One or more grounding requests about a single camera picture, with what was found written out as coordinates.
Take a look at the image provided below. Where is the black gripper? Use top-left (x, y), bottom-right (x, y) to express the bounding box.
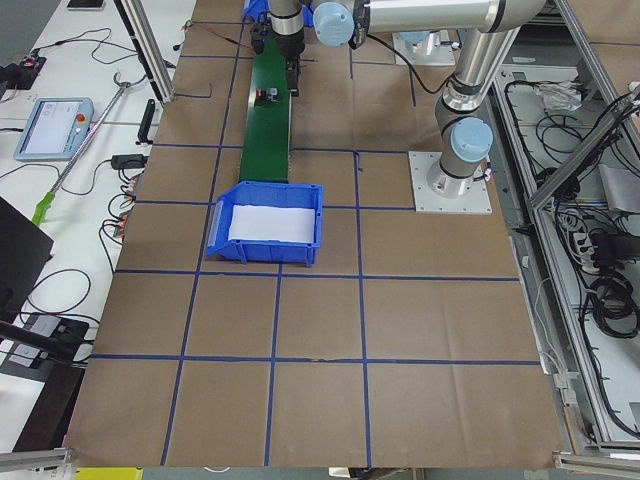
top-left (275, 29), bottom-right (305, 97)

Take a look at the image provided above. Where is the red push button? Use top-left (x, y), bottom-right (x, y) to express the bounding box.
top-left (256, 87), bottom-right (279, 102)

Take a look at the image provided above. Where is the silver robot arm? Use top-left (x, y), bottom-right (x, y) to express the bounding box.
top-left (399, 30), bottom-right (461, 55)
top-left (307, 0), bottom-right (544, 198)

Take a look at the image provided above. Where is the right blue plastic bin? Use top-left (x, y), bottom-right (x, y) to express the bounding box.
top-left (242, 0), bottom-right (270, 25)

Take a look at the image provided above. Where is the blue plastic bin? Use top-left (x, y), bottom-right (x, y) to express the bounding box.
top-left (206, 181), bottom-right (324, 267)
top-left (242, 0), bottom-right (270, 25)

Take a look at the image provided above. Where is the green conveyor belt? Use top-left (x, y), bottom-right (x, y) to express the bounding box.
top-left (239, 26), bottom-right (291, 183)

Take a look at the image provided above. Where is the left blue plastic bin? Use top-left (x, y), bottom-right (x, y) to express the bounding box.
top-left (206, 181), bottom-right (324, 267)

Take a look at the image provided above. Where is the white foam pad left bin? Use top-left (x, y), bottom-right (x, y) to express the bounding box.
top-left (228, 205), bottom-right (316, 243)

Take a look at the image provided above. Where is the black power adapter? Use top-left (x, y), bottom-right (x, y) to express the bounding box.
top-left (110, 154), bottom-right (148, 170)

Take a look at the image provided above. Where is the teach pendant tablet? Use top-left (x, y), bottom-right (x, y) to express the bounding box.
top-left (14, 97), bottom-right (94, 162)

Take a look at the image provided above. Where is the grabber reaching tool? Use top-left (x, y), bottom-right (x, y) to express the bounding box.
top-left (31, 72), bottom-right (147, 226)

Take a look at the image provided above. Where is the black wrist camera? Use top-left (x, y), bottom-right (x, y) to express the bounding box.
top-left (250, 22), bottom-right (269, 55)

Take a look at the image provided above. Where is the red black conveyor wire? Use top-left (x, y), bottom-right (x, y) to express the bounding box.
top-left (182, 19), bottom-right (256, 53)

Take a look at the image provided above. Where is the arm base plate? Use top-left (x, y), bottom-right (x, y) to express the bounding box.
top-left (392, 32), bottom-right (455, 67)
top-left (408, 151), bottom-right (492, 215)

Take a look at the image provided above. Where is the aluminium frame post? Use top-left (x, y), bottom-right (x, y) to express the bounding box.
top-left (114, 0), bottom-right (175, 104)

